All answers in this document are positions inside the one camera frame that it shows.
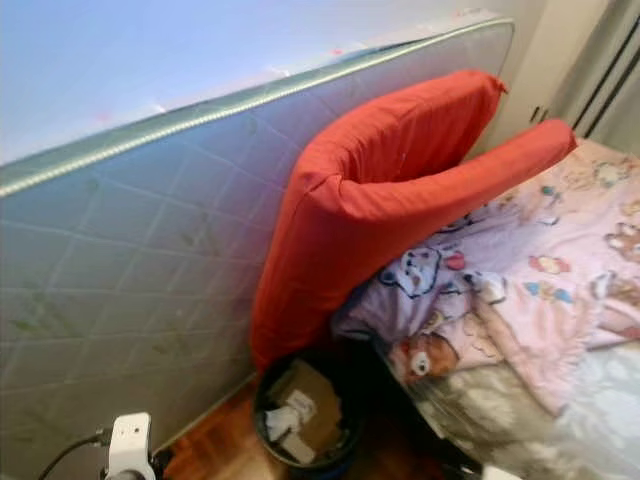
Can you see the white crumpled paper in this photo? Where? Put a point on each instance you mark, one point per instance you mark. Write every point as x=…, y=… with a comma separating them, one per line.
x=298, y=408

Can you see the brown cardboard piece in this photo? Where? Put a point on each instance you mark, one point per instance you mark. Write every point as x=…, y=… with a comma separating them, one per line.
x=317, y=393

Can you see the black round trash bin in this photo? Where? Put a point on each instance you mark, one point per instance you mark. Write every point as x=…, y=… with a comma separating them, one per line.
x=358, y=450

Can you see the grey floral bed sheet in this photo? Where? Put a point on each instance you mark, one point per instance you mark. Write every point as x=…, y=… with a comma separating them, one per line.
x=560, y=430

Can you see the pink cartoon print blanket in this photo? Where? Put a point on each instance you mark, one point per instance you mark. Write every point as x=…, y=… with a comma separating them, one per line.
x=550, y=270

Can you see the grey curtain panel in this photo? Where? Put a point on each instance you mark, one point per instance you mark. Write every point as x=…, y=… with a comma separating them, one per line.
x=620, y=100

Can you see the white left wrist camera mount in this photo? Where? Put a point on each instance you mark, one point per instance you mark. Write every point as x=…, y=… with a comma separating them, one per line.
x=128, y=440

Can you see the black wall socket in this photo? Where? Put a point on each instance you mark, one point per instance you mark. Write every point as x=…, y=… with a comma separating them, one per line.
x=539, y=115

